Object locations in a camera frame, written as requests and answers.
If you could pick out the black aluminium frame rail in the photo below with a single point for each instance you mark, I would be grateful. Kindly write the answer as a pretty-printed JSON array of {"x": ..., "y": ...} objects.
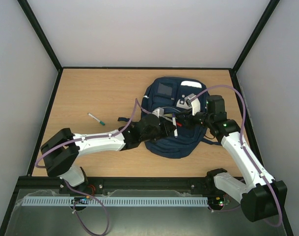
[{"x": 103, "y": 185}]

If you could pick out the green cap marker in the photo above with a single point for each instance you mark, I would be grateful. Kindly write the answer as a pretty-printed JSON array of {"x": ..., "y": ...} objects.
[{"x": 95, "y": 118}]

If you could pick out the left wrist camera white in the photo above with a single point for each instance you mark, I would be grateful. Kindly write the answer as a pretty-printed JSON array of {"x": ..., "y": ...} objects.
[{"x": 159, "y": 112}]

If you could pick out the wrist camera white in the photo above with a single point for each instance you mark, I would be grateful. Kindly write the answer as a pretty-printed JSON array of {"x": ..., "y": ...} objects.
[
  {"x": 159, "y": 112},
  {"x": 193, "y": 102}
]

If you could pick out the light blue cable duct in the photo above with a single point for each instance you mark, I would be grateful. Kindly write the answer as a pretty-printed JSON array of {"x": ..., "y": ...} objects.
[{"x": 55, "y": 201}]

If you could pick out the purple cap marker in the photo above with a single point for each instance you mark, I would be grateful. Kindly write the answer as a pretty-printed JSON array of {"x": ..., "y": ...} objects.
[{"x": 175, "y": 127}]

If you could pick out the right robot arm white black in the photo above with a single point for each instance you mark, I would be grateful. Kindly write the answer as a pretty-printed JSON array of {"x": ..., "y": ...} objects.
[{"x": 260, "y": 196}]

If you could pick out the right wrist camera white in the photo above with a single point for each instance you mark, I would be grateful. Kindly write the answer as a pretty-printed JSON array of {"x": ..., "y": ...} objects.
[{"x": 193, "y": 102}]

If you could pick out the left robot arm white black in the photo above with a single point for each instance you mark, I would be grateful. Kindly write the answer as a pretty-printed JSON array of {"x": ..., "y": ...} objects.
[{"x": 62, "y": 149}]

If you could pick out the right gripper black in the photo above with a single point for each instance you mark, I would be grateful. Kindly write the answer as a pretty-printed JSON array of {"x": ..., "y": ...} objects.
[{"x": 187, "y": 118}]

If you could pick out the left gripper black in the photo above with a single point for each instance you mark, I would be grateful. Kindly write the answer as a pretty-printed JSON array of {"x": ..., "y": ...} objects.
[{"x": 166, "y": 132}]

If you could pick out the navy blue backpack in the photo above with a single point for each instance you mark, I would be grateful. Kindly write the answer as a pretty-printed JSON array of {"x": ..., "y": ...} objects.
[{"x": 169, "y": 93}]

